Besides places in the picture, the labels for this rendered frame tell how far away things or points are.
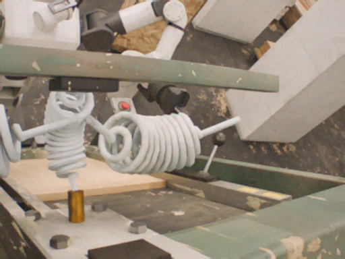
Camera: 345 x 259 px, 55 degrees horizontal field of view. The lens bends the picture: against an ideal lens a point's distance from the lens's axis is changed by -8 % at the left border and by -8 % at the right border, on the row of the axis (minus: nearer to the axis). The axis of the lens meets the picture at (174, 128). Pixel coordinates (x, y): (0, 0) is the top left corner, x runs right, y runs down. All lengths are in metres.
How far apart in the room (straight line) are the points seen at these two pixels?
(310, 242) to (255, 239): 0.06
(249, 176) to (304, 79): 2.11
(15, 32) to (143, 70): 0.92
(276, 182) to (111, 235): 0.78
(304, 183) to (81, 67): 0.80
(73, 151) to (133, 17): 1.00
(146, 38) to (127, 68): 2.89
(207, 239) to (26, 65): 0.21
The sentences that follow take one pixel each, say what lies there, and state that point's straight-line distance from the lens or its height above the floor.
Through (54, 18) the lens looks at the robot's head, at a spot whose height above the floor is 1.43.
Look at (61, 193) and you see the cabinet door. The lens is 0.87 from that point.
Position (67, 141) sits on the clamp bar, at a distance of 0.33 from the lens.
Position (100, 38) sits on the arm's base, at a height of 1.33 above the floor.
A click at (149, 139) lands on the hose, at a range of 0.35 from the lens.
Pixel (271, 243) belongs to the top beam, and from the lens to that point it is 0.33.
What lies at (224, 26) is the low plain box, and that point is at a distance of 4.56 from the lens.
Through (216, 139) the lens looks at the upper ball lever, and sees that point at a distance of 0.94.
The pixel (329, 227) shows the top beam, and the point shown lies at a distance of 0.40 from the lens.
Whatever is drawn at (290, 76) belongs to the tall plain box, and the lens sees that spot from 3.24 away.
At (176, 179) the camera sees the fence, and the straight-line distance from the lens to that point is 0.98.
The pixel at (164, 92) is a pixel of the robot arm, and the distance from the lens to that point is 1.22.
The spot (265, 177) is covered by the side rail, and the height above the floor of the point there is 1.49.
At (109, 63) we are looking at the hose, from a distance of 0.28.
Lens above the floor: 2.12
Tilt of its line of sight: 42 degrees down
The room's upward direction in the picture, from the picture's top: 44 degrees clockwise
